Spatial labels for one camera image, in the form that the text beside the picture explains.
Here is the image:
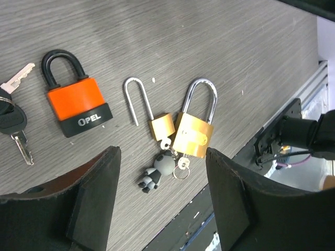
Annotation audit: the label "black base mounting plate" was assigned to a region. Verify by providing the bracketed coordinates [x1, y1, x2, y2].
[141, 98, 303, 251]

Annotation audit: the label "black-headed key bunch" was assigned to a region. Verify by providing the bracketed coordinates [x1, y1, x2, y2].
[1, 63, 35, 165]

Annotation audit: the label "keys with grey charm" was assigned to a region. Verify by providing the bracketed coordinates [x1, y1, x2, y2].
[138, 139, 178, 193]

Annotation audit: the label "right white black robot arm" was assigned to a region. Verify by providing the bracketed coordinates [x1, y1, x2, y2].
[280, 110, 334, 161]

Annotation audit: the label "large brass padlock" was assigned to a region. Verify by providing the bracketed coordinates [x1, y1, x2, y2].
[172, 78, 218, 158]

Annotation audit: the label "orange black padlock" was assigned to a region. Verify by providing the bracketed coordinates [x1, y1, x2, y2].
[41, 49, 113, 138]

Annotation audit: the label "small key with ring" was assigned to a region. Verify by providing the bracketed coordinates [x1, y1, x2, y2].
[173, 154, 190, 180]

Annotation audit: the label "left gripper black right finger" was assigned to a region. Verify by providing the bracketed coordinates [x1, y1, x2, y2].
[206, 148, 334, 250]

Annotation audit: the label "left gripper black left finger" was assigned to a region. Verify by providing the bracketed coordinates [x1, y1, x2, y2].
[1, 146, 121, 250]

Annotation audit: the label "small brass padlock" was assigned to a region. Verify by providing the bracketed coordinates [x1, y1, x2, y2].
[123, 76, 175, 142]

